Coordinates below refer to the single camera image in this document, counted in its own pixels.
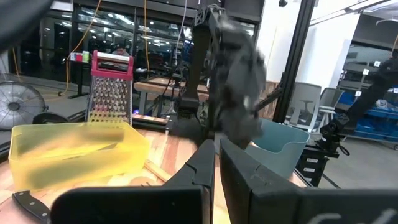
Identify wooden spatula with burnt logo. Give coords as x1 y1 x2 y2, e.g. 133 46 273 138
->
107 159 173 188

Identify black floor fan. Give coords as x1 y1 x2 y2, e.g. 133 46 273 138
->
0 80 48 131

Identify black aluminium table frame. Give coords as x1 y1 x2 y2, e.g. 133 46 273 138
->
254 0 317 124

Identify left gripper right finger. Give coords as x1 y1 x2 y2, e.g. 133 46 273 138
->
219 138 398 224

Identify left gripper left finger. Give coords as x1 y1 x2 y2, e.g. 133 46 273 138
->
51 139 216 224

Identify wooden background table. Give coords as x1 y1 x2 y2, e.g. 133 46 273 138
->
133 77 210 119

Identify teal plastic bin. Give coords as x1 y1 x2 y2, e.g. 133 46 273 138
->
244 117 311 180

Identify metal box grater red handle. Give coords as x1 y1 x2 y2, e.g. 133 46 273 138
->
86 50 135 126

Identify person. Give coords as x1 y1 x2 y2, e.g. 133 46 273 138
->
111 43 131 57

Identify light grey office chair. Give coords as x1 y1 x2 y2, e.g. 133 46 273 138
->
285 82 323 127
318 87 345 133

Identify black equipment stand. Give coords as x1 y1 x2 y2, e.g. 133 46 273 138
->
295 144 341 188

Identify black knife with black sheath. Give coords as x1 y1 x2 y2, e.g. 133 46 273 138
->
11 190 52 224

